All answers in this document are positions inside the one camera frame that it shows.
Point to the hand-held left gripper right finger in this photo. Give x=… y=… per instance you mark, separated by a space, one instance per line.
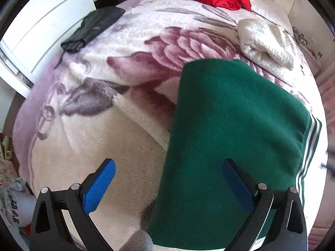
x=238 y=185

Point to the folded black clothes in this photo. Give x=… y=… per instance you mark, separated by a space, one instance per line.
x=96 y=23

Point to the floral fabric item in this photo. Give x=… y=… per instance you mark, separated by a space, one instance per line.
x=5 y=162

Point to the floral plush blanket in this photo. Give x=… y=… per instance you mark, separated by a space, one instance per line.
x=99 y=115

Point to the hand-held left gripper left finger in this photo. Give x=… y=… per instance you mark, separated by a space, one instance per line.
x=100 y=185

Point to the cream fluffy garment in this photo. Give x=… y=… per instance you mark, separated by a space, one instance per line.
x=269 y=44

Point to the green jacket with cream sleeves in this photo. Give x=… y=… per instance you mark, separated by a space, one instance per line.
x=235 y=123

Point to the row of small trinkets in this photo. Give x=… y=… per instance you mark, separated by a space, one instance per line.
x=307 y=40

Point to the grey knit cloth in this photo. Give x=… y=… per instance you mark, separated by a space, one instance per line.
x=140 y=241

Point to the white wardrobe door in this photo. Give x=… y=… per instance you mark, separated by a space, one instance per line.
x=44 y=26

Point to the white printed bag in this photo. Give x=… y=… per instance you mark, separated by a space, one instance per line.
x=13 y=209

